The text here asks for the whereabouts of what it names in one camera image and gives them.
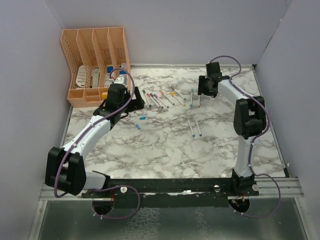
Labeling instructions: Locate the teal cap marker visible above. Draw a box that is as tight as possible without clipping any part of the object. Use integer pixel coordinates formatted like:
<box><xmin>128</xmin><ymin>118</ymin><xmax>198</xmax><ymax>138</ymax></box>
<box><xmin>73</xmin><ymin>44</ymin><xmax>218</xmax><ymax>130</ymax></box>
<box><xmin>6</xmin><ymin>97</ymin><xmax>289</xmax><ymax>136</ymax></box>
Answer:
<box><xmin>189</xmin><ymin>88</ymin><xmax>194</xmax><ymax>107</ymax></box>

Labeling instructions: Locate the brown cap marker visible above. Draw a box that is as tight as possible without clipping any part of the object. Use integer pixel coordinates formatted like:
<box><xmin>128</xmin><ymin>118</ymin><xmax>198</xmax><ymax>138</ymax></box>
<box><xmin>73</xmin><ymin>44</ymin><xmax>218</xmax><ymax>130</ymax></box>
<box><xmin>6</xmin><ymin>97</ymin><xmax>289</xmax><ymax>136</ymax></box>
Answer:
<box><xmin>198</xmin><ymin>95</ymin><xmax>201</xmax><ymax>108</ymax></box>

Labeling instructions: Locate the light blue marker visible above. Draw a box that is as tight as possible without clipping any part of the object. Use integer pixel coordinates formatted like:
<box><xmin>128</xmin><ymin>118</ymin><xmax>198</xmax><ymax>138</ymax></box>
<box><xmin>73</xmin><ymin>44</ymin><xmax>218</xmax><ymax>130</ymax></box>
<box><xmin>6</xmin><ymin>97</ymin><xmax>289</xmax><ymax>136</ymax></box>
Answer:
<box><xmin>187</xmin><ymin>119</ymin><xmax>196</xmax><ymax>138</ymax></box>

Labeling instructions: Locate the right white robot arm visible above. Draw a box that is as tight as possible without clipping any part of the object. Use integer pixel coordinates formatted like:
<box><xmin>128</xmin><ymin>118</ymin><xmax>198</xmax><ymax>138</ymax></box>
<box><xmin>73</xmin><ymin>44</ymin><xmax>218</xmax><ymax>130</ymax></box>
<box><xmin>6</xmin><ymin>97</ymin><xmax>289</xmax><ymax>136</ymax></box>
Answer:
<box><xmin>197</xmin><ymin>61</ymin><xmax>267</xmax><ymax>196</ymax></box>

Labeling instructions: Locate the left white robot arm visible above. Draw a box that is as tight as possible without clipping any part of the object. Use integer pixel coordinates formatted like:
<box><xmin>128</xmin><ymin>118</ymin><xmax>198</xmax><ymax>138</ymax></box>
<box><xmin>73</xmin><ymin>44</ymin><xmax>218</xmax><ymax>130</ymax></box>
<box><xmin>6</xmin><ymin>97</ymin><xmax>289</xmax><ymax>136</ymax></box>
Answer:
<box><xmin>44</xmin><ymin>83</ymin><xmax>145</xmax><ymax>198</ymax></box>

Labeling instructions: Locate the pink cap marker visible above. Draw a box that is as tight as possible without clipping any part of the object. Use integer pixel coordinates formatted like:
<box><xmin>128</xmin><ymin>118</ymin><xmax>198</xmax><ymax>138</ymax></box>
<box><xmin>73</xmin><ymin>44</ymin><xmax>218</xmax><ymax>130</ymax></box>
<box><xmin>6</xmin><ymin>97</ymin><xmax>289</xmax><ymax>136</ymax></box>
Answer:
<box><xmin>147</xmin><ymin>93</ymin><xmax>161</xmax><ymax>109</ymax></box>

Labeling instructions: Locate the peach cap marker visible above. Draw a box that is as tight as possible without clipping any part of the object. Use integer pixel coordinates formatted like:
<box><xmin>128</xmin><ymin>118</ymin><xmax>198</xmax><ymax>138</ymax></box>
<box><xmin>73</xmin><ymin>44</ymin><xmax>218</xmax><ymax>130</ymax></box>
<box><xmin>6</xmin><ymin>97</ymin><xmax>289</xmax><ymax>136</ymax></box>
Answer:
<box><xmin>160</xmin><ymin>90</ymin><xmax>175</xmax><ymax>106</ymax></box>

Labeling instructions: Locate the yellow cap marker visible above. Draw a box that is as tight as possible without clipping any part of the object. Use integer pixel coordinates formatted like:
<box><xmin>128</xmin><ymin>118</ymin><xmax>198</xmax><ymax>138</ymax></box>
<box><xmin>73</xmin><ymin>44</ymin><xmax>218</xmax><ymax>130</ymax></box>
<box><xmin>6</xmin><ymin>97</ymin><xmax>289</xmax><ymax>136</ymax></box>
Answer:
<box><xmin>170</xmin><ymin>91</ymin><xmax>186</xmax><ymax>107</ymax></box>

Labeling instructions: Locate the yellow tape measure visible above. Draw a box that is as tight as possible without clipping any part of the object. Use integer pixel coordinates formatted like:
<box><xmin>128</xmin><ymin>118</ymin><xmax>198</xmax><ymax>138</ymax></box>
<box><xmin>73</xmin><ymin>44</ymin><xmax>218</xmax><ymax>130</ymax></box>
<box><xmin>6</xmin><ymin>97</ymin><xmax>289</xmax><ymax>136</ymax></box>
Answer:
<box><xmin>101</xmin><ymin>92</ymin><xmax>108</xmax><ymax>100</ymax></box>

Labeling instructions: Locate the grey cap marker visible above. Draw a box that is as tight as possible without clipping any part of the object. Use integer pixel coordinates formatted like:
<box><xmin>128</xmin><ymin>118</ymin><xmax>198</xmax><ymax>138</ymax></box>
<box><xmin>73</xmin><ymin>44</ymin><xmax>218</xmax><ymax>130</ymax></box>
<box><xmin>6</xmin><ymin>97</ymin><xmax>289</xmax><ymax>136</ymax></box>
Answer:
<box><xmin>170</xmin><ymin>86</ymin><xmax>186</xmax><ymax>101</ymax></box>

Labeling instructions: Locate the white red box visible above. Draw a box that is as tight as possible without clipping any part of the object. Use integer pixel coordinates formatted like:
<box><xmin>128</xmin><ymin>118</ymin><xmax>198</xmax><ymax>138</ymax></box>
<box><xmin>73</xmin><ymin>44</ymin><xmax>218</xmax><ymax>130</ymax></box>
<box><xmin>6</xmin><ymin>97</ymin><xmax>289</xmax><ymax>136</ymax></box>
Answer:
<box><xmin>119</xmin><ymin>62</ymin><xmax>128</xmax><ymax>75</ymax></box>

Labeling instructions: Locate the blue white box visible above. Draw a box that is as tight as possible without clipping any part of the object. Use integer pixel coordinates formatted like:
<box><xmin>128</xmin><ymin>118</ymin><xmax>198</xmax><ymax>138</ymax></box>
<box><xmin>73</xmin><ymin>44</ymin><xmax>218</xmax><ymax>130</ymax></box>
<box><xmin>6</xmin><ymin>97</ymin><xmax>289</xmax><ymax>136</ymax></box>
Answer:
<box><xmin>103</xmin><ymin>65</ymin><xmax>115</xmax><ymax>87</ymax></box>

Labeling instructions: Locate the white stapler package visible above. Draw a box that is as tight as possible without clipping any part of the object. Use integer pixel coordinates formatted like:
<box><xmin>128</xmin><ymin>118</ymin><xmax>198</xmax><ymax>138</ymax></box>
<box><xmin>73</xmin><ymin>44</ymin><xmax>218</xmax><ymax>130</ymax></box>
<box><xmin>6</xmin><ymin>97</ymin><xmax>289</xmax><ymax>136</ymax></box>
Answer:
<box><xmin>91</xmin><ymin>67</ymin><xmax>100</xmax><ymax>88</ymax></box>

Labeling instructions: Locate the peach plastic file organizer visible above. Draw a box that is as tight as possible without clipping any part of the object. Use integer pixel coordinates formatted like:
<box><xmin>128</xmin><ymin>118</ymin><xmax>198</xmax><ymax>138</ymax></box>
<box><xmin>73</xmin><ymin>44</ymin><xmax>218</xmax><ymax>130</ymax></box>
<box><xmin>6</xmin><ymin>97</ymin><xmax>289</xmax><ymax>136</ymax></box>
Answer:
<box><xmin>60</xmin><ymin>26</ymin><xmax>131</xmax><ymax>108</ymax></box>

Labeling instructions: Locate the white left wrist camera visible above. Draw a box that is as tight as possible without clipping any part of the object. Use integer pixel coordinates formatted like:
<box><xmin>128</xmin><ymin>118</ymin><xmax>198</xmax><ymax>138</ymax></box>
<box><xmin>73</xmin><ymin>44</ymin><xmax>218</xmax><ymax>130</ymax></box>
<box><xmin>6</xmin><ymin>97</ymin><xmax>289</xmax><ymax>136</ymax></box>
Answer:
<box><xmin>113</xmin><ymin>75</ymin><xmax>128</xmax><ymax>87</ymax></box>

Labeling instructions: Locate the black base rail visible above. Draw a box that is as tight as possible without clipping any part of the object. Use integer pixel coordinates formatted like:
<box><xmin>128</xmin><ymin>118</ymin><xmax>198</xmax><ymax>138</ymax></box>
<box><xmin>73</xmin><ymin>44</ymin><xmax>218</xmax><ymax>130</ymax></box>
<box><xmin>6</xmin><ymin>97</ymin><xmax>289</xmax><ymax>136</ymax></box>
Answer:
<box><xmin>82</xmin><ymin>176</ymin><xmax>259</xmax><ymax>209</ymax></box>

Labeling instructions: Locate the aluminium frame rail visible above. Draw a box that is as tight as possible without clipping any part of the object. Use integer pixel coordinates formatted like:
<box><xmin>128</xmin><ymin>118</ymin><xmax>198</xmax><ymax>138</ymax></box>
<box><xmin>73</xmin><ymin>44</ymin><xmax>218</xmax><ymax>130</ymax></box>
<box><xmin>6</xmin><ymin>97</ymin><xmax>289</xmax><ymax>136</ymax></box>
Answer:
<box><xmin>39</xmin><ymin>177</ymin><xmax>304</xmax><ymax>201</ymax></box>

